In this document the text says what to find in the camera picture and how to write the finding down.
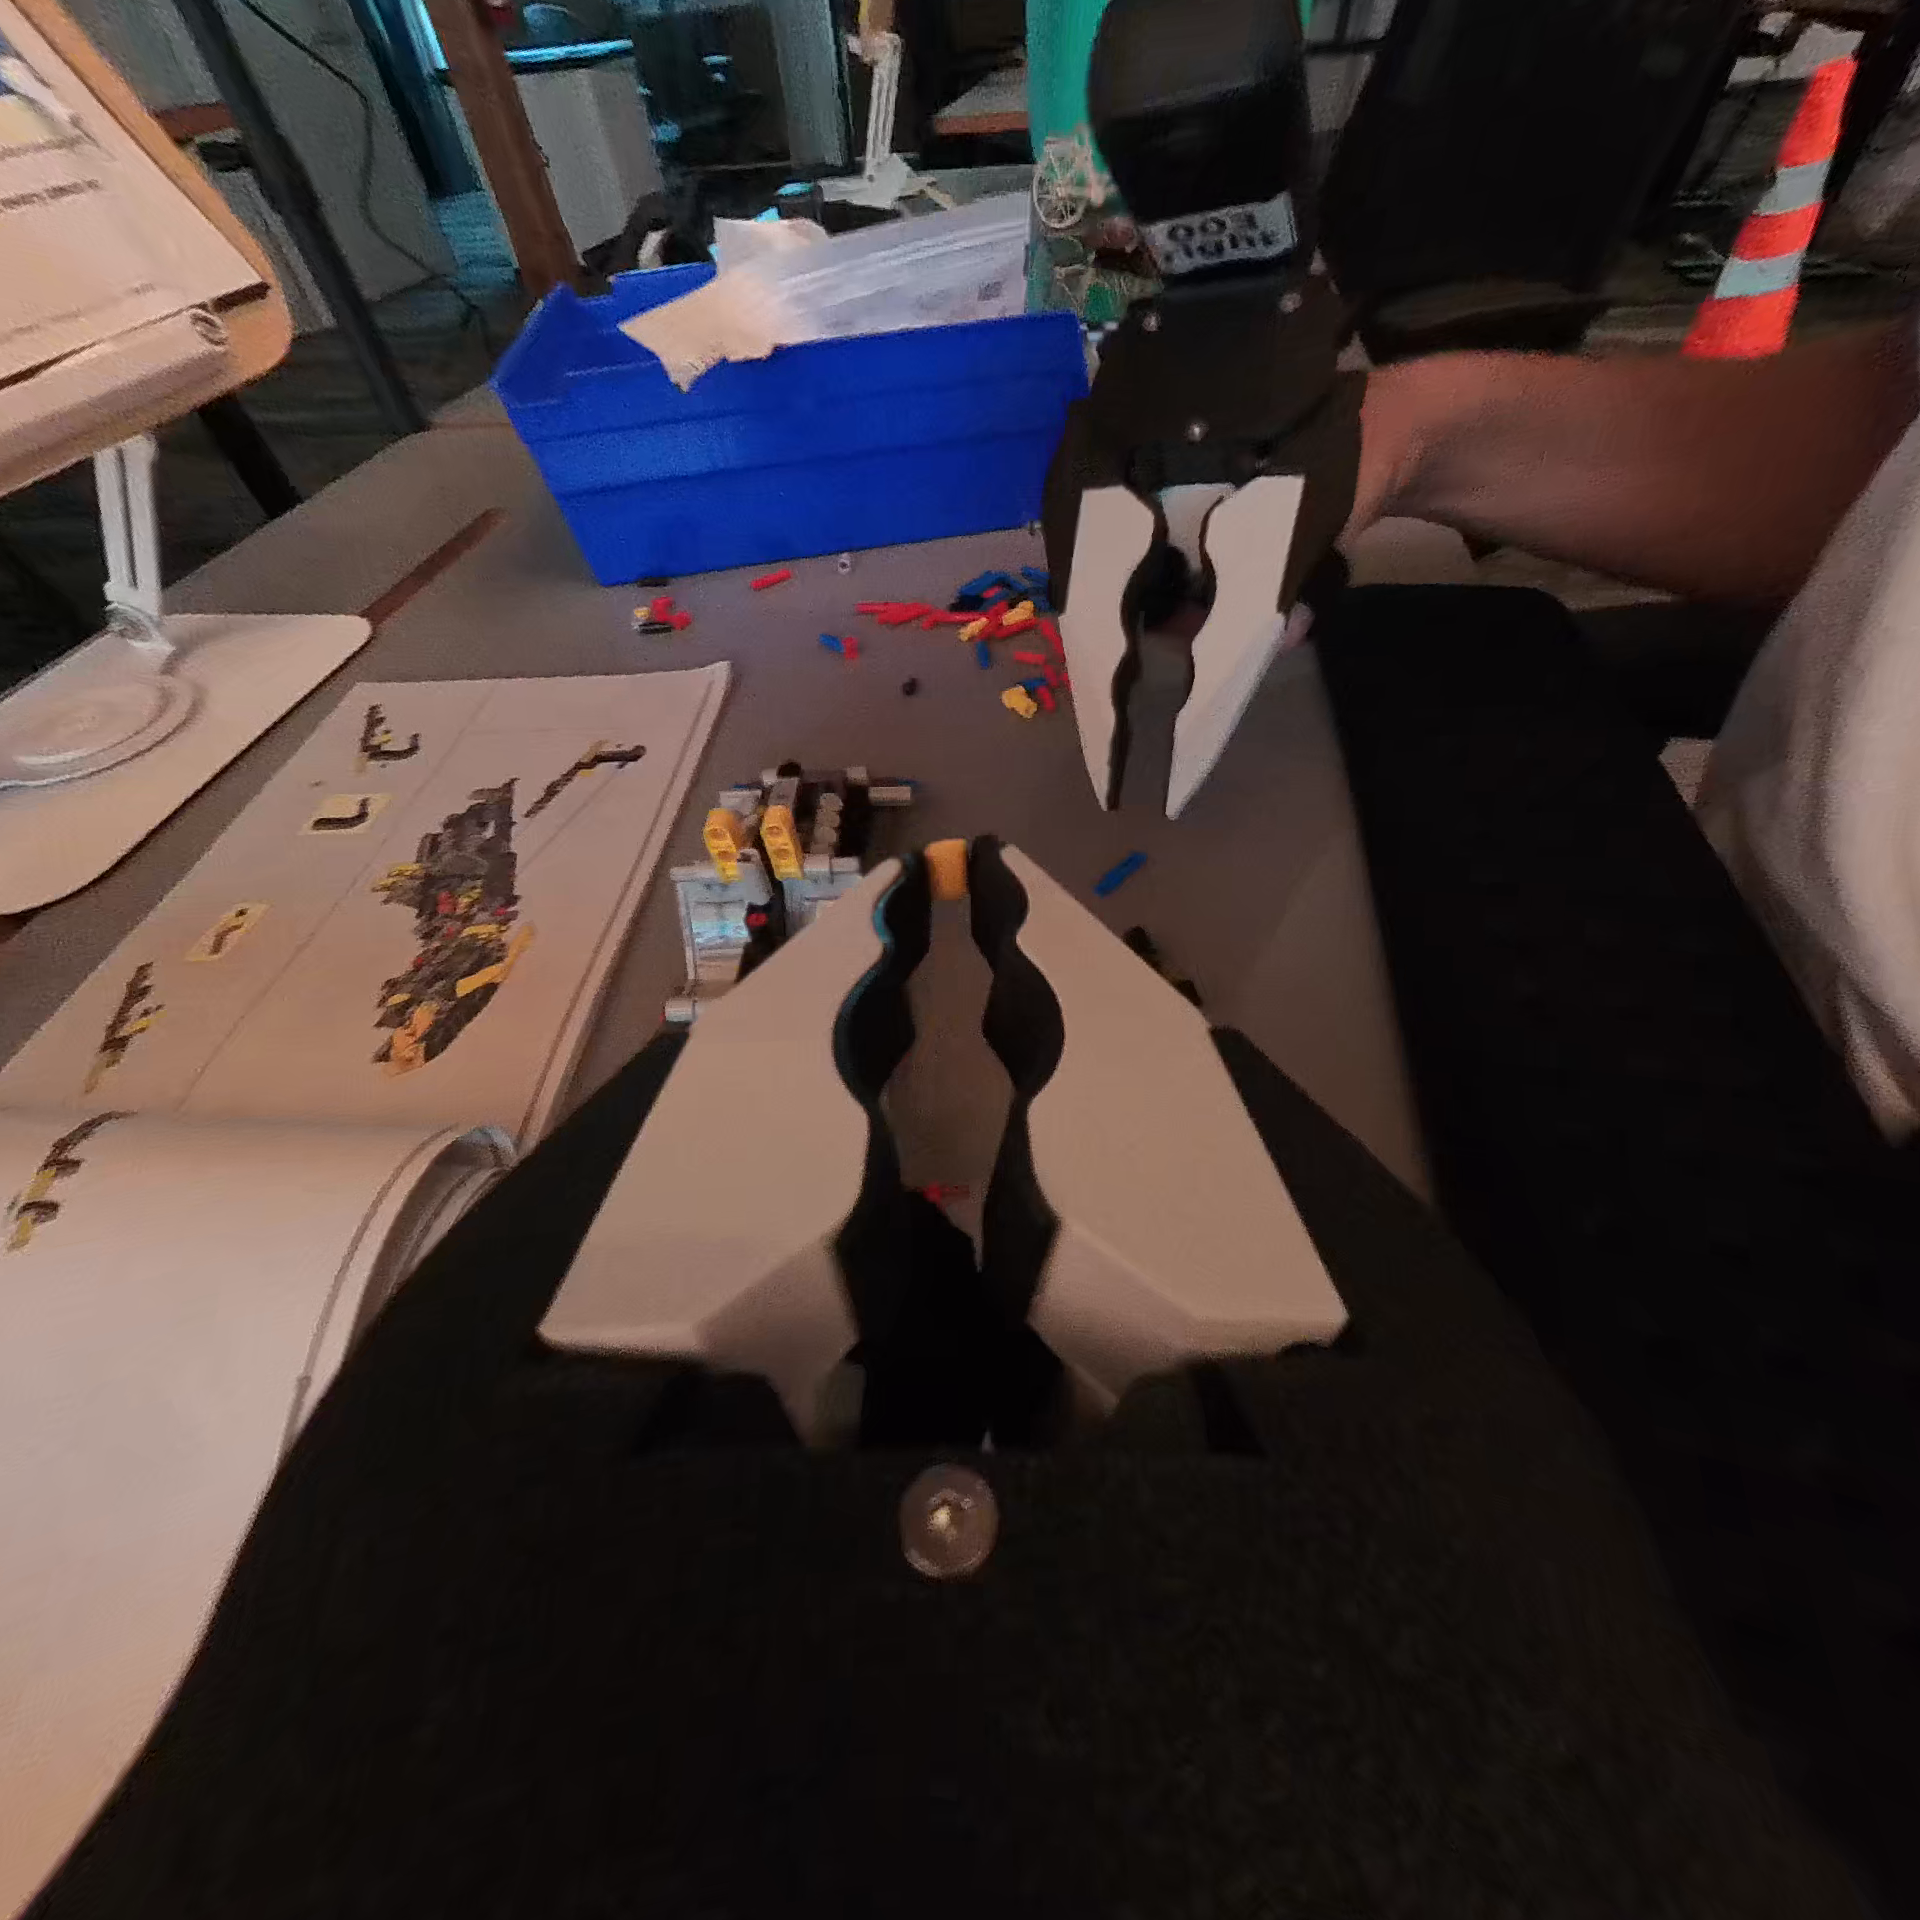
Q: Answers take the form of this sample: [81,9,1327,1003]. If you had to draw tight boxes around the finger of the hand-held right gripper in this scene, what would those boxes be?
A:
[1068,482,1173,816]
[1161,477,1310,825]

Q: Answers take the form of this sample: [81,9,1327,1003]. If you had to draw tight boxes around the lego car chassis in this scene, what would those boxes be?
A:
[660,761,920,1029]

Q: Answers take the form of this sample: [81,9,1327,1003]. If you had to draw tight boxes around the white desk lamp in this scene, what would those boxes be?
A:
[815,29,963,213]

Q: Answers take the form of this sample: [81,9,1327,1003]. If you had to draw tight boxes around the pile of red blue pins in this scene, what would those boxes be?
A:
[855,561,1070,722]

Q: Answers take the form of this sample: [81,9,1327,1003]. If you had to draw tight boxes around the black office chair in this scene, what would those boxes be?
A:
[1318,0,1757,360]

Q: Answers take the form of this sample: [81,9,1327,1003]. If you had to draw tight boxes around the blue plastic bin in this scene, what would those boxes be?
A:
[492,262,1088,589]

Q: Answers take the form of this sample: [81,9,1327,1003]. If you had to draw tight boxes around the black perforated panel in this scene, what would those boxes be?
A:
[1318,584,1920,1920]

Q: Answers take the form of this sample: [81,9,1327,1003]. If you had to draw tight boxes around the crumpled white paper bags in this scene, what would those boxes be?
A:
[616,192,1038,392]

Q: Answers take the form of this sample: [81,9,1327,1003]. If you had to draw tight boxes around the orange striped object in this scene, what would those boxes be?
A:
[1683,57,1862,360]

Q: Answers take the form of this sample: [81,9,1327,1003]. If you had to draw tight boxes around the lego instruction booklet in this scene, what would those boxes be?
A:
[0,661,734,1906]

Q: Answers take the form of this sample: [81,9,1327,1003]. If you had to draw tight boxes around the wooden support post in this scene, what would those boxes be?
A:
[427,0,587,295]

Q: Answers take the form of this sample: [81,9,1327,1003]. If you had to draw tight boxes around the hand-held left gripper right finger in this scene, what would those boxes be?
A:
[972,839,1352,1453]

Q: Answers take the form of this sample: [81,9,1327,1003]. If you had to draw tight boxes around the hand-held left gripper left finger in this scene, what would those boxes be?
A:
[536,847,935,1453]

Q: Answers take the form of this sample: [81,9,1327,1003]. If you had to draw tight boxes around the person's right forearm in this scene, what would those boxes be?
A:
[1341,321,1920,601]

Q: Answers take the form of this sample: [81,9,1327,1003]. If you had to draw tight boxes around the white string bundle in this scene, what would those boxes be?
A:
[1031,127,1119,233]

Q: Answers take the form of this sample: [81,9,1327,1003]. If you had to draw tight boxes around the white cabinet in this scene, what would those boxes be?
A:
[509,45,669,248]

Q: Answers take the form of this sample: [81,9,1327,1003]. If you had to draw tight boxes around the white document stand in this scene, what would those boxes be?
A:
[0,0,374,917]

